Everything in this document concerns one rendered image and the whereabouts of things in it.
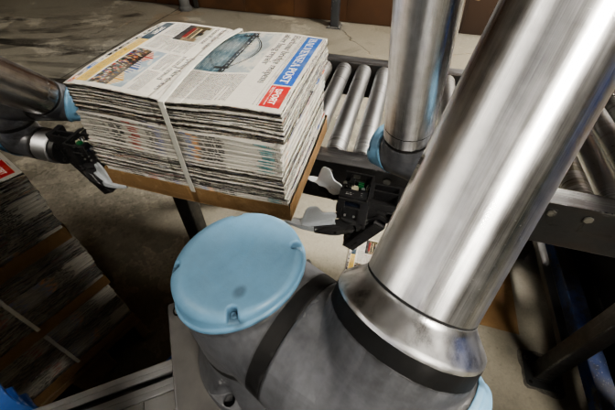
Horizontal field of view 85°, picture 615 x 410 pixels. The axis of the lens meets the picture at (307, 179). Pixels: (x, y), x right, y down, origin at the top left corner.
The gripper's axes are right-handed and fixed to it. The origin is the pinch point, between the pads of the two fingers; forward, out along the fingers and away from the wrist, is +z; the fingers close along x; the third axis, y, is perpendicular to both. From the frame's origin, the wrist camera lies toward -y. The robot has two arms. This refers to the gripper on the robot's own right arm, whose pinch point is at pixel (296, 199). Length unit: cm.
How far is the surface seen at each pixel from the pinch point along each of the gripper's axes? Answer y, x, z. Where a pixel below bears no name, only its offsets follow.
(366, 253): -80, -46, -16
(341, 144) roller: -0.7, -20.3, -4.5
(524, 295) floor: -81, -44, -81
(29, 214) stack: -7, 14, 57
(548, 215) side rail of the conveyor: -3, -13, -49
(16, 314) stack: -29, 29, 62
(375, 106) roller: -0.6, -38.4, -9.9
